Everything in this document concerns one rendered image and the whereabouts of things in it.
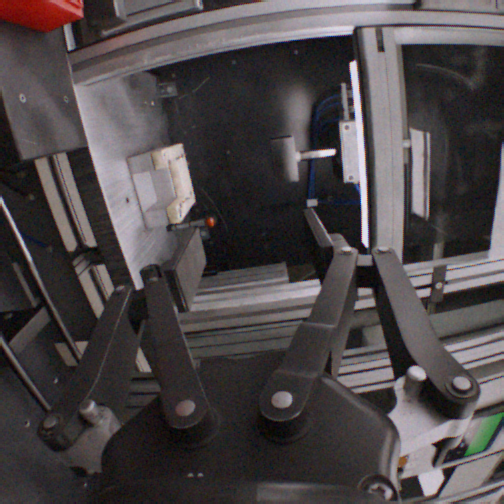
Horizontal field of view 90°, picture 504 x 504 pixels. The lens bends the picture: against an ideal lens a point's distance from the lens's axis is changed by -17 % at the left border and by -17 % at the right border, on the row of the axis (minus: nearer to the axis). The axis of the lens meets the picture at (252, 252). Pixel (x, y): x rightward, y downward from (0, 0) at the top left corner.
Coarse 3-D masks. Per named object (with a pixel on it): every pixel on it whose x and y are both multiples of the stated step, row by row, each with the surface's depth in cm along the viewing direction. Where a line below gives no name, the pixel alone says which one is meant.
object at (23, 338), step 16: (32, 272) 35; (48, 304) 38; (0, 320) 36; (16, 320) 35; (32, 320) 35; (48, 320) 38; (0, 336) 28; (16, 336) 32; (32, 336) 34; (64, 336) 40; (0, 352) 29; (16, 352) 31; (80, 352) 42; (16, 368) 30; (32, 384) 31
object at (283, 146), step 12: (276, 144) 55; (288, 144) 55; (276, 156) 56; (288, 156) 56; (300, 156) 58; (312, 156) 58; (324, 156) 58; (276, 168) 57; (288, 168) 57; (276, 180) 58; (288, 180) 58
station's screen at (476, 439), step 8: (488, 416) 58; (496, 416) 59; (472, 424) 59; (480, 424) 60; (488, 424) 60; (496, 424) 60; (464, 432) 61; (472, 432) 61; (480, 432) 61; (488, 432) 62; (496, 432) 62; (464, 440) 62; (472, 440) 63; (480, 440) 63; (488, 440) 63; (456, 448) 64; (464, 448) 64; (472, 448) 65; (480, 448) 65; (488, 448) 66; (448, 456) 65; (456, 456) 66; (464, 456) 66
